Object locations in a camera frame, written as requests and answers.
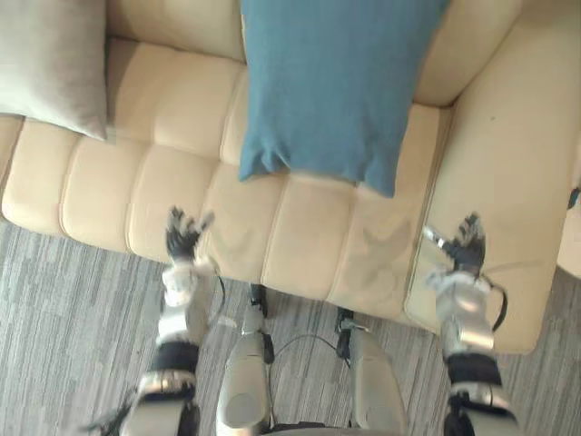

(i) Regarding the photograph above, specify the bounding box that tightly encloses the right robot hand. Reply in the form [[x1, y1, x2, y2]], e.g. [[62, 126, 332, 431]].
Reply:
[[421, 212, 489, 275]]

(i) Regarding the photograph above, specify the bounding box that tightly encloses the cream leather sofa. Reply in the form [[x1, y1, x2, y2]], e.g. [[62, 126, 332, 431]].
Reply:
[[0, 0, 581, 356]]

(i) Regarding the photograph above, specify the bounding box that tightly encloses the left silver robot leg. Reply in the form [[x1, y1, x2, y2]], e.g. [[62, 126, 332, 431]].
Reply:
[[213, 283, 276, 436]]

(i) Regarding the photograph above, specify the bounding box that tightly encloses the thin black leg cable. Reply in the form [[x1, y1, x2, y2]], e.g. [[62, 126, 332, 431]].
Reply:
[[271, 333, 350, 364]]

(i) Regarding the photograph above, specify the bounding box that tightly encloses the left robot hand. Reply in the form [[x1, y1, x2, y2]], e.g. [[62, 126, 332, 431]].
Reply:
[[164, 206, 216, 266]]

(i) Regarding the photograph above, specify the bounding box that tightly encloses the blue fabric cushion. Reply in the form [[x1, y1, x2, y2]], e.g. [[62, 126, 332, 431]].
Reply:
[[237, 0, 450, 199]]

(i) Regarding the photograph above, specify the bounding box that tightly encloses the right silver robot leg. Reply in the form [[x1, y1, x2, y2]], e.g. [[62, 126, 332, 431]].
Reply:
[[334, 307, 408, 436]]

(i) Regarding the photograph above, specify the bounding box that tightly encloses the grey fabric cushion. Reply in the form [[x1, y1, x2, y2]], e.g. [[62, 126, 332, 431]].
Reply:
[[0, 0, 110, 141]]

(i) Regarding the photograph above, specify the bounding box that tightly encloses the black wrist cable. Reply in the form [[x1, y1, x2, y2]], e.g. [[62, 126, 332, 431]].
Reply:
[[480, 274, 508, 332], [206, 272, 228, 331]]

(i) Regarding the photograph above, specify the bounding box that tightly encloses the silver robot leg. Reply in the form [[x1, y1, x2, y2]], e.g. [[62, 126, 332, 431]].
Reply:
[[334, 307, 408, 436], [213, 283, 276, 436]]

